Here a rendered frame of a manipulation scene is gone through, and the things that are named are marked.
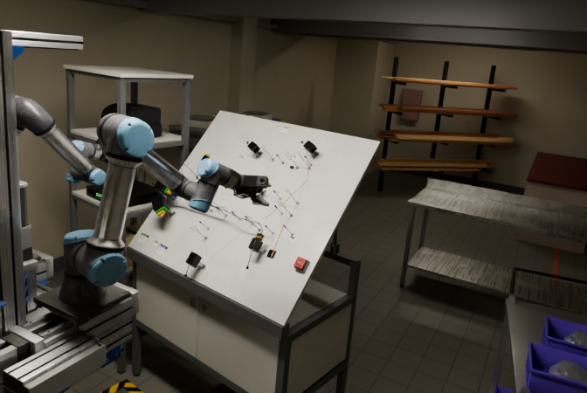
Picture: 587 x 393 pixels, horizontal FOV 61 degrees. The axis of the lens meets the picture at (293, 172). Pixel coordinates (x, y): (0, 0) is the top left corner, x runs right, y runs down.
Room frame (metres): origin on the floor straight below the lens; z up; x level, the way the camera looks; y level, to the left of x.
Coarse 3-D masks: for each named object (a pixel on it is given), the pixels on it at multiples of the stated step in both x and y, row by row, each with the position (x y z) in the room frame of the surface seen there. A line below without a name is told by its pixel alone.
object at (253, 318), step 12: (132, 252) 2.63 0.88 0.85; (144, 264) 2.56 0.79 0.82; (156, 264) 2.49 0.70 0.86; (168, 276) 2.43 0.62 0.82; (180, 276) 2.37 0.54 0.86; (192, 288) 2.31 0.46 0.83; (204, 288) 2.25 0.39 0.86; (216, 300) 2.20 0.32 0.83; (228, 300) 2.15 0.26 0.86; (228, 312) 2.15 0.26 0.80; (240, 312) 2.10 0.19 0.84; (252, 312) 2.06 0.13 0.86; (252, 324) 2.05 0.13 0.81; (264, 324) 2.01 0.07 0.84; (276, 324) 1.97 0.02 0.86; (288, 324) 1.98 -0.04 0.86; (276, 336) 1.96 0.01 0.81
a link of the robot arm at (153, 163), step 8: (104, 120) 1.62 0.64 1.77; (104, 144) 1.56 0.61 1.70; (152, 152) 1.71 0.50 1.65; (144, 160) 1.68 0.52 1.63; (152, 160) 1.70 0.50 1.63; (160, 160) 1.73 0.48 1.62; (144, 168) 1.70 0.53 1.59; (152, 168) 1.71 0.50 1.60; (160, 168) 1.72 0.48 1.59; (168, 168) 1.75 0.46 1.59; (160, 176) 1.74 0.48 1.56; (168, 176) 1.75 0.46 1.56; (176, 176) 1.78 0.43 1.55; (184, 176) 1.82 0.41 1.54; (168, 184) 1.77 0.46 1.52; (176, 184) 1.78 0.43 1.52; (184, 184) 1.80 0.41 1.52; (176, 192) 1.80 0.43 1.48
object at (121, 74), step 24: (72, 72) 3.01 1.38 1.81; (96, 72) 2.82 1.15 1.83; (120, 72) 2.74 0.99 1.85; (144, 72) 2.91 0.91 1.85; (168, 72) 3.10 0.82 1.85; (72, 96) 3.04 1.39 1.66; (120, 96) 2.69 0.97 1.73; (72, 120) 3.04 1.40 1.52; (168, 144) 2.95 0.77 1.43; (72, 192) 3.02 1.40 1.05; (72, 216) 3.03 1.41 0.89; (120, 360) 2.69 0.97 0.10
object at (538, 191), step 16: (544, 160) 7.23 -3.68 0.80; (560, 160) 7.35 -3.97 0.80; (576, 160) 7.47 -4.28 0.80; (528, 176) 5.94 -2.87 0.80; (544, 176) 6.02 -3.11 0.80; (560, 176) 6.10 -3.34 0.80; (576, 176) 6.18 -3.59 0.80; (528, 192) 5.87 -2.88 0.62; (544, 192) 5.79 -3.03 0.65; (560, 192) 5.71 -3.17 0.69; (576, 192) 5.64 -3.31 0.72; (528, 240) 5.82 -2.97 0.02; (544, 240) 5.74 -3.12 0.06; (560, 240) 5.67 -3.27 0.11
